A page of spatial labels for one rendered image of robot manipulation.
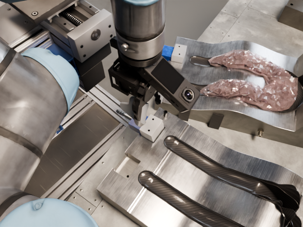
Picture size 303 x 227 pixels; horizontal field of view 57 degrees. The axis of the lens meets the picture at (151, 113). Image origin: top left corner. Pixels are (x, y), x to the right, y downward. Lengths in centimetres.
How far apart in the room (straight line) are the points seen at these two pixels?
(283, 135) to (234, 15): 52
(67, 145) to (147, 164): 87
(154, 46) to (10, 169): 25
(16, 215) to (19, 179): 7
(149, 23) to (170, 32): 182
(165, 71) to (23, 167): 28
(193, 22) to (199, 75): 148
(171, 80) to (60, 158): 107
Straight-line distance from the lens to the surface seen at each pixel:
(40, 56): 33
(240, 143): 82
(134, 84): 49
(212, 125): 81
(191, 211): 65
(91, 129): 149
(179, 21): 230
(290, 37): 113
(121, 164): 68
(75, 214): 22
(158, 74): 46
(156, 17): 39
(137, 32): 39
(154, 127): 66
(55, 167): 146
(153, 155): 67
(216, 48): 91
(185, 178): 66
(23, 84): 30
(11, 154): 29
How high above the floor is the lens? 151
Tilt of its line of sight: 60 degrees down
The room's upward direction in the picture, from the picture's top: straight up
